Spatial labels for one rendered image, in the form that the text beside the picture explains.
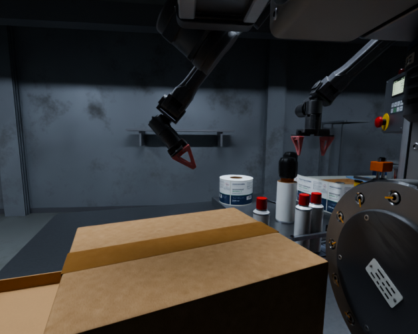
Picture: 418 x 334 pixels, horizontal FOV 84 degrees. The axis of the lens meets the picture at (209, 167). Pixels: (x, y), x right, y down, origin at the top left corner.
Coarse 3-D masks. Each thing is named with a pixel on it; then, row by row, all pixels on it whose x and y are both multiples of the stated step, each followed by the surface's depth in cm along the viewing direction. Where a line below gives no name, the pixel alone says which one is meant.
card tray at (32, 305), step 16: (0, 288) 65; (16, 288) 66; (32, 288) 67; (48, 288) 67; (0, 304) 61; (16, 304) 61; (32, 304) 61; (48, 304) 61; (0, 320) 55; (16, 320) 55; (32, 320) 55
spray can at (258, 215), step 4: (256, 200) 72; (260, 200) 70; (264, 200) 70; (256, 204) 72; (260, 204) 70; (264, 204) 70; (256, 208) 72; (260, 208) 71; (264, 208) 70; (256, 212) 71; (260, 212) 70; (264, 212) 70; (268, 212) 71; (256, 216) 71; (260, 216) 70; (264, 216) 70; (268, 216) 70; (260, 220) 70; (264, 220) 70; (268, 220) 71; (268, 224) 71
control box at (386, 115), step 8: (392, 80) 78; (392, 88) 77; (400, 96) 72; (384, 104) 83; (384, 112) 83; (392, 120) 76; (400, 120) 71; (384, 128) 82; (392, 128) 76; (400, 128) 71
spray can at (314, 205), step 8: (312, 192) 79; (312, 200) 78; (320, 200) 78; (312, 208) 78; (320, 208) 77; (312, 216) 78; (320, 216) 77; (312, 224) 78; (320, 224) 78; (312, 232) 78; (312, 240) 79; (320, 240) 79; (312, 248) 79; (320, 248) 80
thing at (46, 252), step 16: (128, 208) 142; (144, 208) 143; (160, 208) 143; (176, 208) 143; (192, 208) 143; (208, 208) 144; (48, 224) 116; (64, 224) 116; (80, 224) 116; (96, 224) 117; (32, 240) 98; (48, 240) 99; (64, 240) 99; (16, 256) 85; (32, 256) 85; (48, 256) 85; (64, 256) 85; (0, 272) 75; (16, 272) 75; (32, 272) 75; (48, 272) 75; (336, 304) 62; (336, 320) 57
